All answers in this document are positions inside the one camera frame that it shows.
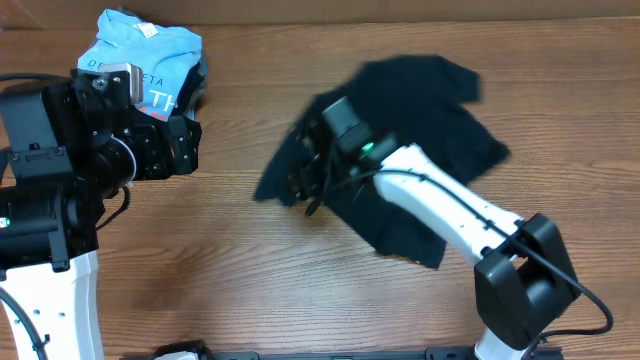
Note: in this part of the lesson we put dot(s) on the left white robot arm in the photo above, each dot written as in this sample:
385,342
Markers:
74,142

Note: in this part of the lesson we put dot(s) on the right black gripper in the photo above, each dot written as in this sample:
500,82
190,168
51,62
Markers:
310,163

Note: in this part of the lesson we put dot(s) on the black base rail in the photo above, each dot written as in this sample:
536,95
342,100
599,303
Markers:
197,350

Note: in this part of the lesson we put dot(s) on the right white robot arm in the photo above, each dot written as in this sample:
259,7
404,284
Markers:
523,275

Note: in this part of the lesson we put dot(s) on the black folded garment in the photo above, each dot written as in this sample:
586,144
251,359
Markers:
192,88

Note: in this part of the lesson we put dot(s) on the light blue folded t-shirt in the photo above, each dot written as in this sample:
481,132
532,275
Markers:
164,54

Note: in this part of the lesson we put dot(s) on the dark teal t-shirt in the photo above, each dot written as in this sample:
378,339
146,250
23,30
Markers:
421,98

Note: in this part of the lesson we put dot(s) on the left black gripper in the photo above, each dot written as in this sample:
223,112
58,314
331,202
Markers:
159,164

